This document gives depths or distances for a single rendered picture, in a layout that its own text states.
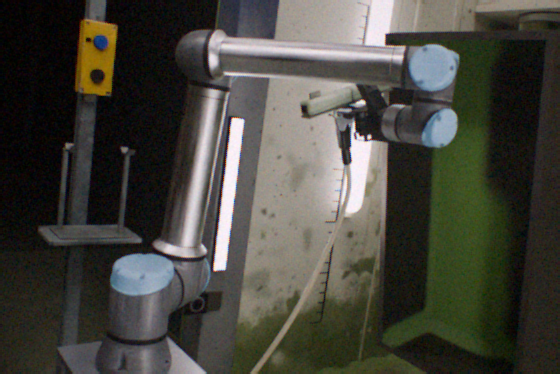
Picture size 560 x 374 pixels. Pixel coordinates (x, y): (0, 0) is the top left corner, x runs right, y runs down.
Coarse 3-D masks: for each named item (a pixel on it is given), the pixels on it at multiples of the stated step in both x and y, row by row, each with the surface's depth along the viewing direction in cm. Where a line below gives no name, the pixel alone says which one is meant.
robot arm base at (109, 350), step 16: (112, 336) 135; (160, 336) 138; (112, 352) 135; (128, 352) 134; (144, 352) 135; (160, 352) 138; (96, 368) 137; (112, 368) 134; (128, 368) 133; (144, 368) 134; (160, 368) 137
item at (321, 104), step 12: (312, 96) 148; (324, 96) 149; (336, 96) 150; (348, 96) 153; (360, 96) 155; (300, 108) 149; (312, 108) 146; (324, 108) 149; (336, 108) 151; (336, 132) 157; (348, 132) 156; (348, 144) 157; (348, 156) 158
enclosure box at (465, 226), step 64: (512, 64) 192; (512, 128) 196; (384, 192) 204; (448, 192) 223; (512, 192) 201; (384, 256) 210; (448, 256) 229; (512, 256) 205; (384, 320) 221; (448, 320) 235; (512, 320) 210
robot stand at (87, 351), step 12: (60, 348) 145; (72, 348) 146; (84, 348) 147; (96, 348) 148; (60, 360) 142; (72, 360) 140; (84, 360) 141; (180, 360) 148; (192, 360) 149; (72, 372) 134; (84, 372) 135; (96, 372) 136; (168, 372) 141; (180, 372) 142; (192, 372) 142; (204, 372) 143
